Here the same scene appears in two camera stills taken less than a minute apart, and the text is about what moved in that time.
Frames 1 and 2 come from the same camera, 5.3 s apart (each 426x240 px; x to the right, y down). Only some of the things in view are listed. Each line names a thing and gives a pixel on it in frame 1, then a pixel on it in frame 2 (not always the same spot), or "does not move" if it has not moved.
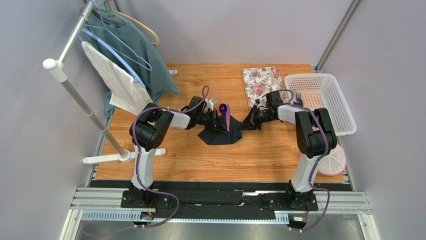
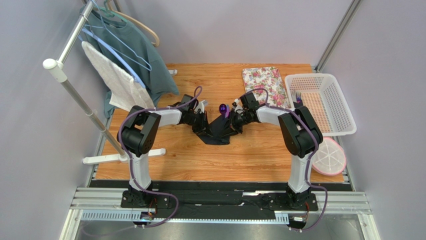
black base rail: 165,199 does not move
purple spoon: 223,109 does not move
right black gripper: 253,116 → 234,123
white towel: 127,94 does not move
